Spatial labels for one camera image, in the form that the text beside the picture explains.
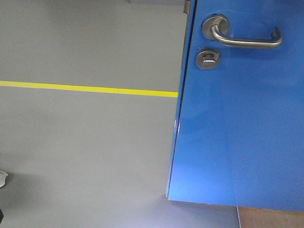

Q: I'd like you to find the silver door lock knob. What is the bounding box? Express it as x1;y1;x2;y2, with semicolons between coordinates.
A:
195;49;220;70

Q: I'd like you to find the silver door handle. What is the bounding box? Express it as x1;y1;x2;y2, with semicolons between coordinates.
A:
201;14;283;49

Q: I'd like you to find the blue door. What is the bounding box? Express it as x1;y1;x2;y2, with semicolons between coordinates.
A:
166;0;304;211

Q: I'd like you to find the plywood base platform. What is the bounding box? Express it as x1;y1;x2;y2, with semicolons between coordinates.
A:
237;207;304;228

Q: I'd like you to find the white sneaker near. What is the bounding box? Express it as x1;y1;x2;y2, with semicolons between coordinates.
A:
0;171;8;188

